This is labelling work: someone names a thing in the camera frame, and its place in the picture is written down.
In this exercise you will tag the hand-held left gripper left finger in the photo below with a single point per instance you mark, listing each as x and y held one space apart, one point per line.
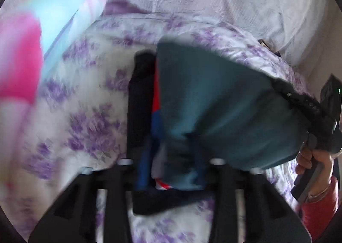
144 171

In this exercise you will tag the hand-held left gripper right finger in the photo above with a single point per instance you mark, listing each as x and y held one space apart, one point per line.
221 179

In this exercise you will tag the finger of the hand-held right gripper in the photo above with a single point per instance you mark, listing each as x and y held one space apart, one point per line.
302 104

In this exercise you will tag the teal fleece pants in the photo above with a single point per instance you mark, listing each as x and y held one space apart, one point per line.
213 104

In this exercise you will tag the folded red pants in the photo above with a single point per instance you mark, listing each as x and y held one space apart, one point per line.
156 98

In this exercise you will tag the folded black pants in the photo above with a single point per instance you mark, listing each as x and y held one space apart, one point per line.
139 85

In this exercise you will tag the person's right hand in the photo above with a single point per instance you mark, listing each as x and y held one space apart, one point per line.
324 163

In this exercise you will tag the purple floral bedspread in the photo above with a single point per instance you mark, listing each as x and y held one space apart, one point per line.
88 125

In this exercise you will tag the folded floral quilt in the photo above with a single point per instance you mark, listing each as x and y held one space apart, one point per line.
21 58

